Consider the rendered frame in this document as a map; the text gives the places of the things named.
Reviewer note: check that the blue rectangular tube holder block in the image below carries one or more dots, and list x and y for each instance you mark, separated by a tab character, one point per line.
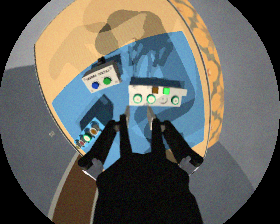
101	119

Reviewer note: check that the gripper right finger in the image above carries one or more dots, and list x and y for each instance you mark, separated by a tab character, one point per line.
186	157

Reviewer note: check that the blue flat mat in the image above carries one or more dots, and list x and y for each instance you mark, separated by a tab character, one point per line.
163	60

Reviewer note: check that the grey control box with blue and green keys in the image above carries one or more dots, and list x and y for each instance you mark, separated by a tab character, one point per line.
99	77

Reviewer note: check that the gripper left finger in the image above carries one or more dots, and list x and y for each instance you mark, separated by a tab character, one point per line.
92	162

